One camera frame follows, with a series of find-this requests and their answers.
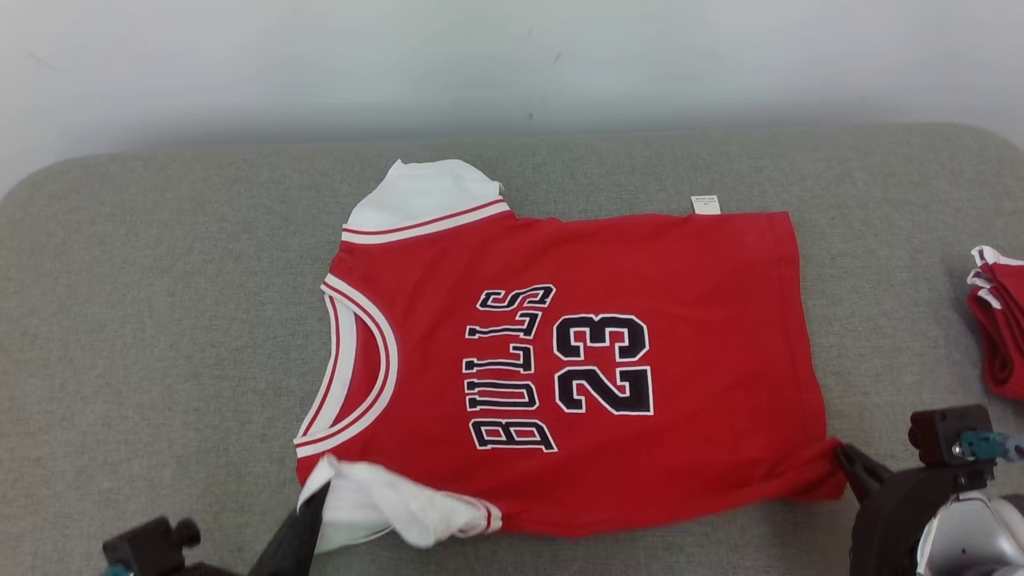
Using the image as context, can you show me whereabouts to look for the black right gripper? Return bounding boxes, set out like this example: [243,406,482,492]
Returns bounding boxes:
[836,442,993,576]

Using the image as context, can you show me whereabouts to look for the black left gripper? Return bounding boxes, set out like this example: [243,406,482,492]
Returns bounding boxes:
[172,482,330,576]

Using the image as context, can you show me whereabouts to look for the red garment with white trim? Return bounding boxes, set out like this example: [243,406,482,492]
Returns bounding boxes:
[965,245,1024,402]

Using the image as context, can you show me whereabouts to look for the red jersey with white sleeves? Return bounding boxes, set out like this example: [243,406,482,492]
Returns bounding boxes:
[293,158,850,554]

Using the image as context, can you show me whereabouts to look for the right camera cable teal plug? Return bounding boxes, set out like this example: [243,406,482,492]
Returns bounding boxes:
[952,430,1024,465]

